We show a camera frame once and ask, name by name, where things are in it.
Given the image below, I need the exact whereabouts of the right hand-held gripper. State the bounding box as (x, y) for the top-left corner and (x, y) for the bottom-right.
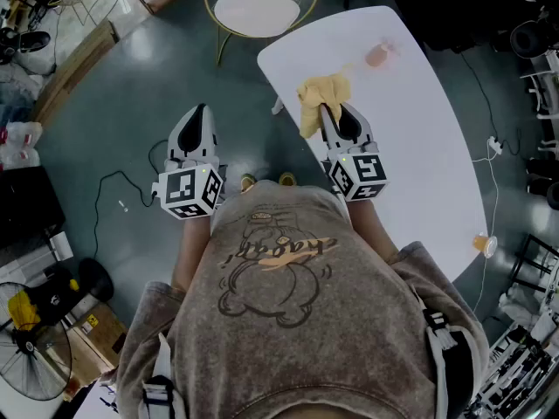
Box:
(320, 101), (390, 203)

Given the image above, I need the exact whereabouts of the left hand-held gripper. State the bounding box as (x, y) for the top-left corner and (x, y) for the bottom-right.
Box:
(151, 103), (228, 221)

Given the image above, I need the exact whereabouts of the yellow wiping cloth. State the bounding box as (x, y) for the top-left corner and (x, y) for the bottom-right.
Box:
(296, 72), (353, 140)

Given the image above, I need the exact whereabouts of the yellow wire chair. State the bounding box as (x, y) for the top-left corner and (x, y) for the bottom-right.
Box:
(204, 0), (321, 67)

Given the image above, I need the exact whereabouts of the person's right forearm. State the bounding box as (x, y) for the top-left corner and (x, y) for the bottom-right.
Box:
(347, 196), (401, 265)

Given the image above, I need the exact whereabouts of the person's left forearm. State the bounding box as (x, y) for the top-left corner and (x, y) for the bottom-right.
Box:
(172, 216), (215, 292)

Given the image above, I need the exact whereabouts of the pink-orange bottle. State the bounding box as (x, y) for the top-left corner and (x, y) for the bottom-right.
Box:
(364, 37), (401, 68)

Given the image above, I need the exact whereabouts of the wooden plank platform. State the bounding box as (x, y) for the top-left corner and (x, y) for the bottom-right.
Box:
(32, 18), (120, 127)

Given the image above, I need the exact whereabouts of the black round stool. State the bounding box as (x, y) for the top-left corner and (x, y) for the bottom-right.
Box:
(78, 258), (115, 303)

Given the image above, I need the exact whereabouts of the shrink-wrapped water bottle pack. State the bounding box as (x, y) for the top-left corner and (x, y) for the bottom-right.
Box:
(0, 120), (44, 169)

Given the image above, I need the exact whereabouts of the black computer case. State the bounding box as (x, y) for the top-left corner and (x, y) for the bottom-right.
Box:
(0, 166), (66, 249)

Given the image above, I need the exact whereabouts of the clear cup with orange drink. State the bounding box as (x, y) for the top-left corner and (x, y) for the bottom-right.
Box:
(473, 232), (498, 259)

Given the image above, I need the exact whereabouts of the person's brown printed shirt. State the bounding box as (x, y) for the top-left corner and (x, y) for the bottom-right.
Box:
(115, 180), (490, 419)

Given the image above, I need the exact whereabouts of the brown cardboard box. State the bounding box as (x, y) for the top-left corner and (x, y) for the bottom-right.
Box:
(65, 303), (128, 383)

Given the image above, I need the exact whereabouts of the yellow plastic bag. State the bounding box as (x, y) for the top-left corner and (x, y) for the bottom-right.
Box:
(7, 289), (43, 332)

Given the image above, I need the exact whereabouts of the black floor fan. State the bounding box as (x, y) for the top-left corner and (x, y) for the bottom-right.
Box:
(0, 281), (73, 402)

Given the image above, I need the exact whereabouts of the white oval table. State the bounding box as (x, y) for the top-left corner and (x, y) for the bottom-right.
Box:
(471, 312), (559, 419)

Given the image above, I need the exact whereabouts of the black floor cable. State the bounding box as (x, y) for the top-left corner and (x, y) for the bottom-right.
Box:
(93, 140), (169, 261)

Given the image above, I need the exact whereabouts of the white backpack strap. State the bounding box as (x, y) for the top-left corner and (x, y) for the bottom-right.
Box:
(139, 332), (184, 419)
(418, 294), (464, 419)

